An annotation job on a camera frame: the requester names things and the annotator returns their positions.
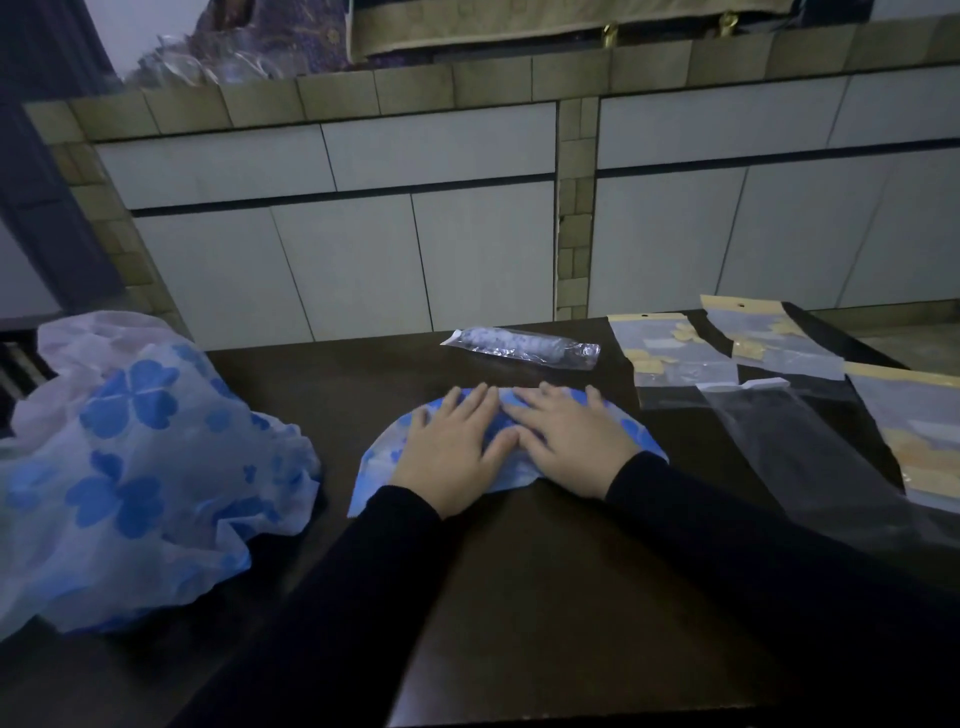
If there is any person's left hand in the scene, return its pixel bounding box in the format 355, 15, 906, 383
389, 383, 520, 521

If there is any person's right hand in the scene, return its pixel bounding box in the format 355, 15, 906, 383
500, 381, 645, 503

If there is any blue flowered shower cap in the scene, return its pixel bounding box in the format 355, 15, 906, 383
346, 385, 669, 519

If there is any person's left forearm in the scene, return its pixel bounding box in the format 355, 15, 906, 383
171, 484, 460, 728

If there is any person's right forearm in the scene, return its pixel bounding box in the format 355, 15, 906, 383
604, 450, 960, 723

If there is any rolled shower cap in clear bag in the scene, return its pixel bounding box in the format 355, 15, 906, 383
439, 325, 602, 372

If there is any tiled counter with white cabinets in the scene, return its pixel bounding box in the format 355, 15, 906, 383
22, 13, 960, 351

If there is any clear bag with yellow header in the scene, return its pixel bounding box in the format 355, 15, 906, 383
700, 294, 849, 382
606, 312, 741, 411
845, 361, 960, 516

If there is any plain clear plastic bag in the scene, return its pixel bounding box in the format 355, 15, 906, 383
696, 377, 960, 558

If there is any pile of flowered shower caps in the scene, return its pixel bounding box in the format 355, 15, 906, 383
0, 310, 324, 640

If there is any beige fabric with trim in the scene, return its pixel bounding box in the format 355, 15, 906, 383
347, 0, 798, 64

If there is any dark slatted object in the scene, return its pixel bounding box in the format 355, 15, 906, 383
0, 328, 59, 441

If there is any dark patterned cloth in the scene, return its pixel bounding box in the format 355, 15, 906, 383
189, 0, 355, 74

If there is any crumpled clear plastic wrap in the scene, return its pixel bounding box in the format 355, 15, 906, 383
122, 33, 288, 89

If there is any dark curtain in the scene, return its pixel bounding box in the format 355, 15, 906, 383
0, 0, 127, 318

